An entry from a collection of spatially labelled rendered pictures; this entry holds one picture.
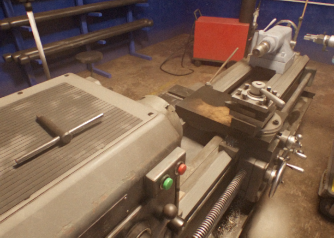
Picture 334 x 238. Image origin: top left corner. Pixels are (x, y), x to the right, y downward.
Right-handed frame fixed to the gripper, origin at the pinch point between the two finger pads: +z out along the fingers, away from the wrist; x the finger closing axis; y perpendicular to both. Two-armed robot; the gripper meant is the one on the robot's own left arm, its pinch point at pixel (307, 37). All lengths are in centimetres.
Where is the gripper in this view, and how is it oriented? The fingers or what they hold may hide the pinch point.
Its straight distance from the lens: 248.8
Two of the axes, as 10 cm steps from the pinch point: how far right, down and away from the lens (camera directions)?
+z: -7.8, -3.4, 5.2
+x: -6.2, 4.3, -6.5
